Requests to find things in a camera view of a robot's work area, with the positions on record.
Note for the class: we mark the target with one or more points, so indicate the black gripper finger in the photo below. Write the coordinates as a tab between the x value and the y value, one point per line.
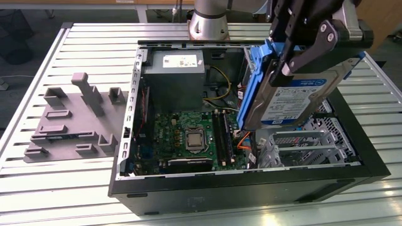
326	42
287	30

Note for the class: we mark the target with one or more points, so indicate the hard disk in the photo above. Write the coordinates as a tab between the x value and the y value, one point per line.
298	101

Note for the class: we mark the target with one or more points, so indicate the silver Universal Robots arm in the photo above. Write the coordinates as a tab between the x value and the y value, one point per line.
208	26

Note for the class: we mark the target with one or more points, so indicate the silver disk bay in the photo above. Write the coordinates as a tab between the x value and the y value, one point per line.
301	148

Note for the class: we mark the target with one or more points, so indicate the metal optical drive cage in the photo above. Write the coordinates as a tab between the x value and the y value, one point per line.
247	61

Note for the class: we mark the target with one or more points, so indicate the wooden cabinet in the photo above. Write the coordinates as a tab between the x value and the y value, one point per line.
386	14

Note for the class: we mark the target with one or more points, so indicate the grey power supply unit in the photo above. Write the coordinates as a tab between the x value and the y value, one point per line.
172	87

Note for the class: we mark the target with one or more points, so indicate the white workbench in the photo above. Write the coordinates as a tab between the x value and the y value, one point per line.
140	14

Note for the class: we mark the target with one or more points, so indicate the black RAM stick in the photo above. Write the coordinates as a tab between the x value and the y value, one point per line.
226	136

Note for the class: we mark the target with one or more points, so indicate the CPU socket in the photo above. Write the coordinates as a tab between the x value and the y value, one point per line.
206	141

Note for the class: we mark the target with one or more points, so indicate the silver CPU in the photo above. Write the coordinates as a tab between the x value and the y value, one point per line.
194	139

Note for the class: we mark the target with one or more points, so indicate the green motherboard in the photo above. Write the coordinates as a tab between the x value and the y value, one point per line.
166	131

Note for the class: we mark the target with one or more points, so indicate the black graphics card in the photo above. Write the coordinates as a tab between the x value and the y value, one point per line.
188	166

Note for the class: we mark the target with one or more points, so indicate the black open PC case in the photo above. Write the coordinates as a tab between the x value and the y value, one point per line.
219	186

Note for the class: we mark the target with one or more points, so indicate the grey parts rack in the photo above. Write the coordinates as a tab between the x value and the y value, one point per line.
78	122

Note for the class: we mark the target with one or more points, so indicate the black chair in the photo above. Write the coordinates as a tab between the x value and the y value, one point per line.
15	35

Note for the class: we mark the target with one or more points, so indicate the grey block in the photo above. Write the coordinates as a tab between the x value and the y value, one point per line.
3	84

